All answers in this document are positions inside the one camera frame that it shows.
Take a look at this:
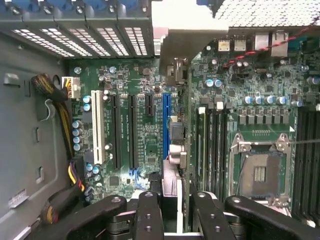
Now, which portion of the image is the blue SATA port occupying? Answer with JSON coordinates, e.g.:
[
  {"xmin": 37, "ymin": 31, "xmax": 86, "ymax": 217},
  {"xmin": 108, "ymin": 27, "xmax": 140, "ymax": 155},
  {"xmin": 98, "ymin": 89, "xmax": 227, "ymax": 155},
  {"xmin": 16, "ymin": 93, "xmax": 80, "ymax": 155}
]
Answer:
[{"xmin": 128, "ymin": 168, "xmax": 141, "ymax": 188}]

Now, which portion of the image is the black RAM slot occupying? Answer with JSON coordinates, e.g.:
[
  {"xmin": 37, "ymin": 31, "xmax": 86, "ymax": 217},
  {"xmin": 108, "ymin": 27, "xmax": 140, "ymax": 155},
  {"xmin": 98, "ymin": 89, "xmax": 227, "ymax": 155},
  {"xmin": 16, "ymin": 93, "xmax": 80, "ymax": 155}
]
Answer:
[
  {"xmin": 207, "ymin": 101, "xmax": 215, "ymax": 198},
  {"xmin": 314, "ymin": 107, "xmax": 320, "ymax": 221},
  {"xmin": 305, "ymin": 107, "xmax": 315, "ymax": 220},
  {"xmin": 221, "ymin": 101, "xmax": 229, "ymax": 198},
  {"xmin": 214, "ymin": 101, "xmax": 222, "ymax": 198},
  {"xmin": 294, "ymin": 107, "xmax": 306, "ymax": 218}
]

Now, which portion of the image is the CPU socket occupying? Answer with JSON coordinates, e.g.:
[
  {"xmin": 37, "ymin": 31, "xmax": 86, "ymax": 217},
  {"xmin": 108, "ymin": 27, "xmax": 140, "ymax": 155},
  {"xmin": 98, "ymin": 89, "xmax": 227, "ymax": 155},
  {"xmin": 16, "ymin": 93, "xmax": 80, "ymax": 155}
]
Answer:
[{"xmin": 229, "ymin": 133, "xmax": 293, "ymax": 208}]

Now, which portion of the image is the long black expansion slot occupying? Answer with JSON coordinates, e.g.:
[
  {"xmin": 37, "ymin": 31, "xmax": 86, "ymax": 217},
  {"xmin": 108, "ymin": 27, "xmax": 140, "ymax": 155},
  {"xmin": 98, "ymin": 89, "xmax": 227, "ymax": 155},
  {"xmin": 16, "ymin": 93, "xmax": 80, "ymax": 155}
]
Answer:
[
  {"xmin": 127, "ymin": 93, "xmax": 139, "ymax": 171},
  {"xmin": 111, "ymin": 93, "xmax": 123, "ymax": 171}
]

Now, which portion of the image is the blue expansion slot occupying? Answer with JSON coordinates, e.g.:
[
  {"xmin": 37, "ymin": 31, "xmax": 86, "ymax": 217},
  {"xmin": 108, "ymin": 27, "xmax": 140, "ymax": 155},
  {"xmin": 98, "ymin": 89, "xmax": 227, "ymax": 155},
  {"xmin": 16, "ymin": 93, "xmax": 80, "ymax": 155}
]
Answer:
[{"xmin": 162, "ymin": 93, "xmax": 173, "ymax": 161}]

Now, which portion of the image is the white expansion slot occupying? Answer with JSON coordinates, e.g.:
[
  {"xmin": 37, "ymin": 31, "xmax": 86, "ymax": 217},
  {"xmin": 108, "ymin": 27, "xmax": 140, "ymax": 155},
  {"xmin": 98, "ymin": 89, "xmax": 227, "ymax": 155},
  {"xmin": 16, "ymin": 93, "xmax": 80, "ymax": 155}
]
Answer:
[{"xmin": 90, "ymin": 89, "xmax": 106, "ymax": 166}]

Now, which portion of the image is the short black expansion slot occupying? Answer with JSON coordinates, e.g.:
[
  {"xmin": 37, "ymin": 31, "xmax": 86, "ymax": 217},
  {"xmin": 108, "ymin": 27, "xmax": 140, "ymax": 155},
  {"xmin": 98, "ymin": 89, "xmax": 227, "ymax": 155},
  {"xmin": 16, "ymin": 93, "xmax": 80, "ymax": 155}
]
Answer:
[{"xmin": 145, "ymin": 94, "xmax": 154, "ymax": 118}]

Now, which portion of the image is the thin metal locking lever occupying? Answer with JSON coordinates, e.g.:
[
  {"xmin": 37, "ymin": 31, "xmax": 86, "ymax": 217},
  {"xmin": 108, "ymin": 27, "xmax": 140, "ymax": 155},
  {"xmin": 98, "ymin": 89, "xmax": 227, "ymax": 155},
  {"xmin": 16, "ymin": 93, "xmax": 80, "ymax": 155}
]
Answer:
[{"xmin": 286, "ymin": 140, "xmax": 320, "ymax": 146}]

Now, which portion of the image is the green motherboard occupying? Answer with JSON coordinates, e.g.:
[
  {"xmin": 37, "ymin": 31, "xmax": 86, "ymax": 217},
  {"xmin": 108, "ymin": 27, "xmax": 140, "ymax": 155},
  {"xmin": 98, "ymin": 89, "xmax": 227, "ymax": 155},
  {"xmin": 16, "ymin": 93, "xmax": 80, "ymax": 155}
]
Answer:
[{"xmin": 66, "ymin": 31, "xmax": 320, "ymax": 222}]

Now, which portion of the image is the white power connector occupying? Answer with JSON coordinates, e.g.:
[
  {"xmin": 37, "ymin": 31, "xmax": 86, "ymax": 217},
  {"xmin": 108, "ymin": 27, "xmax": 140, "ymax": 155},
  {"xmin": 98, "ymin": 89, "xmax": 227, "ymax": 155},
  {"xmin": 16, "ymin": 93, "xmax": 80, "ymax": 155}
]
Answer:
[{"xmin": 61, "ymin": 76, "xmax": 81, "ymax": 100}]

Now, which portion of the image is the open black PC case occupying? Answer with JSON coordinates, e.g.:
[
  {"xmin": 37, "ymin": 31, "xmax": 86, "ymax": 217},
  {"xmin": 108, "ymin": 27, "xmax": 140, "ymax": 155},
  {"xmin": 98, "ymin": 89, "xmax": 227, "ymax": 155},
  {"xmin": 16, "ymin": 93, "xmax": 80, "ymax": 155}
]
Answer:
[{"xmin": 0, "ymin": 0, "xmax": 320, "ymax": 240}]

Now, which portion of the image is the silver USB port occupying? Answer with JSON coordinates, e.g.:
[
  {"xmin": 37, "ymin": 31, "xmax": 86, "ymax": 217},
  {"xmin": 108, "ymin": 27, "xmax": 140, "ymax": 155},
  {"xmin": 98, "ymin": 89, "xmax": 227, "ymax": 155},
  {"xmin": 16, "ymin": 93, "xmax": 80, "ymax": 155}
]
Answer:
[
  {"xmin": 233, "ymin": 34, "xmax": 247, "ymax": 52},
  {"xmin": 217, "ymin": 34, "xmax": 231, "ymax": 52}
]

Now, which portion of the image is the perforated slot cover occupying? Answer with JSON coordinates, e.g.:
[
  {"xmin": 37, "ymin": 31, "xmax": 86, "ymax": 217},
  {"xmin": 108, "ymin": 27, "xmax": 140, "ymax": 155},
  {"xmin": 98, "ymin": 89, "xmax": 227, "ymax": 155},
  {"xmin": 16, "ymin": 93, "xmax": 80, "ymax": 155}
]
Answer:
[
  {"xmin": 9, "ymin": 28, "xmax": 76, "ymax": 59},
  {"xmin": 38, "ymin": 27, "xmax": 94, "ymax": 58},
  {"xmin": 66, "ymin": 27, "xmax": 111, "ymax": 57},
  {"xmin": 95, "ymin": 26, "xmax": 130, "ymax": 57},
  {"xmin": 123, "ymin": 26, "xmax": 149, "ymax": 57}
]

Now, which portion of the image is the silver rear port block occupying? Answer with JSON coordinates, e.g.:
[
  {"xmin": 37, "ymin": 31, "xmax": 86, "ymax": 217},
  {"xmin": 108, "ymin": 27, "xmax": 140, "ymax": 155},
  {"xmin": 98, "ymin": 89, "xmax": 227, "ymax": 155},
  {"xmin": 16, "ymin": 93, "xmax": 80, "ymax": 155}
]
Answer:
[
  {"xmin": 254, "ymin": 31, "xmax": 271, "ymax": 50},
  {"xmin": 271, "ymin": 30, "xmax": 288, "ymax": 58}
]

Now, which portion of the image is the sleeved yellow black power cable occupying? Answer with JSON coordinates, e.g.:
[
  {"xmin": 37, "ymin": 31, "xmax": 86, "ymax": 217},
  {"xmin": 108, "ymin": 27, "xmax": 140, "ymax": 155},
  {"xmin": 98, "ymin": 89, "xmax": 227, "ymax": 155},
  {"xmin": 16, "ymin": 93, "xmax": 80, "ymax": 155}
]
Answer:
[
  {"xmin": 31, "ymin": 73, "xmax": 85, "ymax": 192},
  {"xmin": 39, "ymin": 186, "xmax": 86, "ymax": 226}
]

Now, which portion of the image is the red black twisted wire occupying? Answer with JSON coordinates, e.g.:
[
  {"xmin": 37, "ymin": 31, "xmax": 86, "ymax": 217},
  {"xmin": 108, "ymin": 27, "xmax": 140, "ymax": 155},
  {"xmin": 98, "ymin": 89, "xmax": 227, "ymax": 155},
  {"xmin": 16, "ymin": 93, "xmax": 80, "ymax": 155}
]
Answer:
[{"xmin": 221, "ymin": 23, "xmax": 320, "ymax": 69}]

